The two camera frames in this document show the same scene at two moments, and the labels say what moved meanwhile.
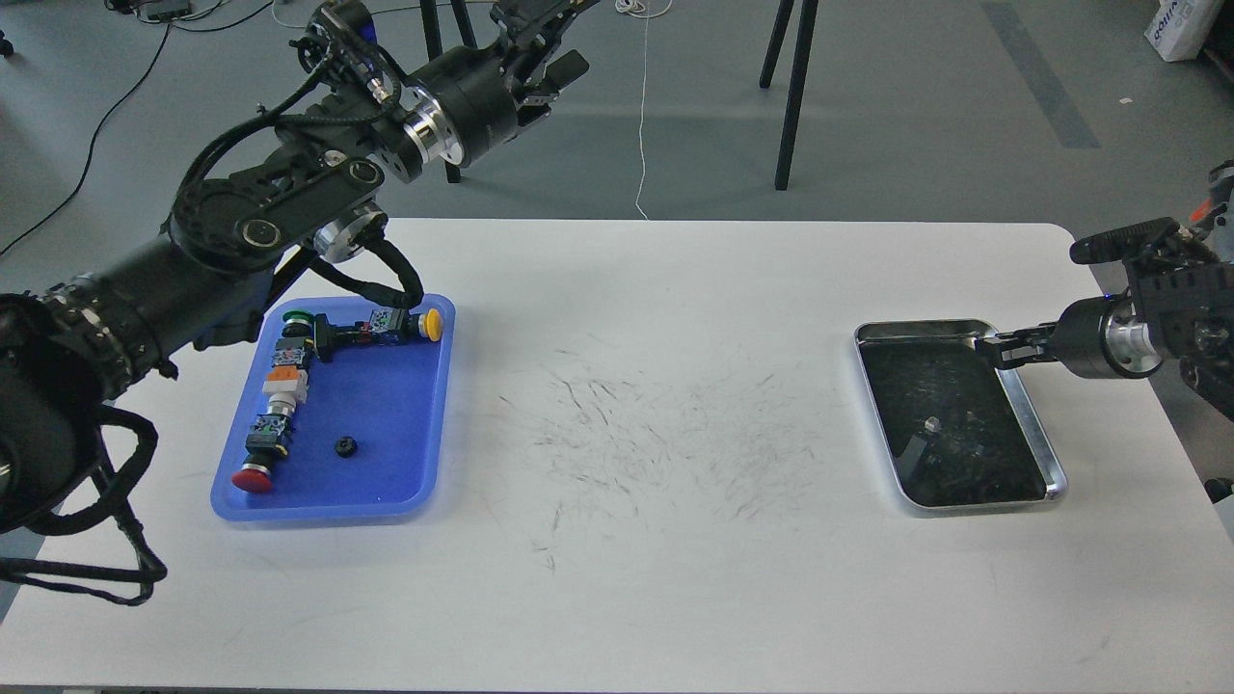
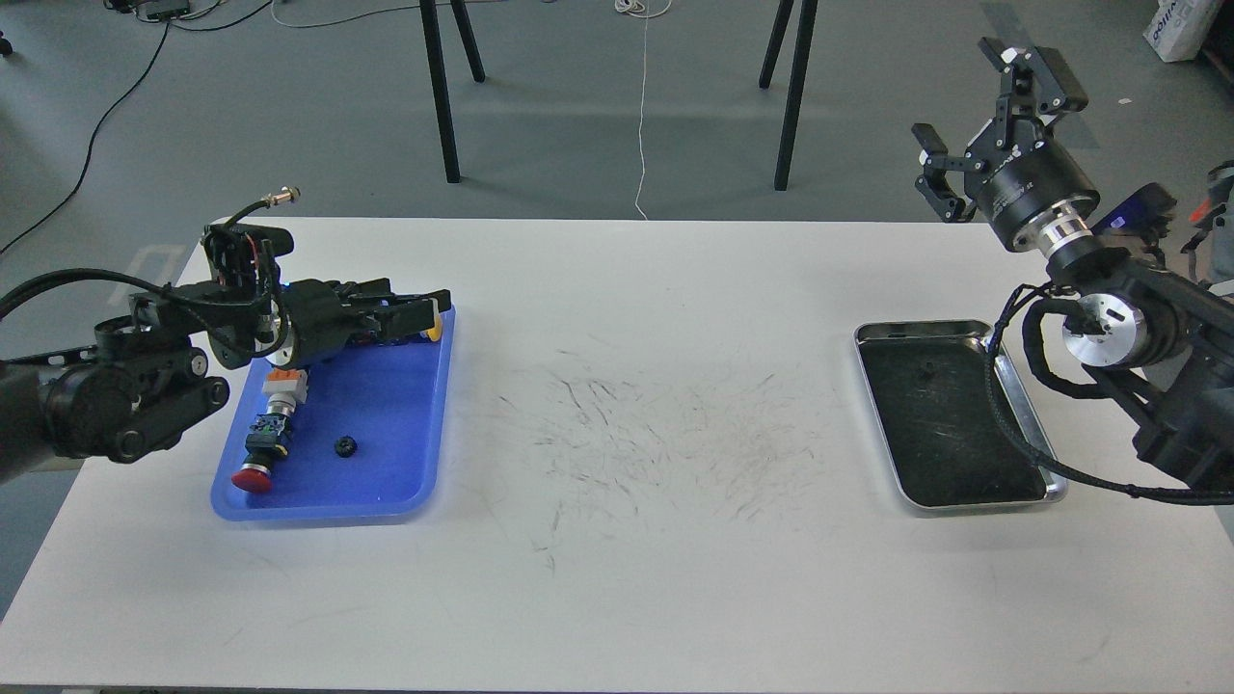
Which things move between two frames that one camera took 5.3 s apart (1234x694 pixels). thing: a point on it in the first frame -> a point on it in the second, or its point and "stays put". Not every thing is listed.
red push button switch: x=268 y=436 stays put
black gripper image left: x=467 y=100 -> x=324 y=316
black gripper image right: x=1102 y=337 -> x=1011 y=167
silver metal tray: x=956 y=431 stays put
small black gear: x=346 y=446 stays put
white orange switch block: x=286 y=385 stays put
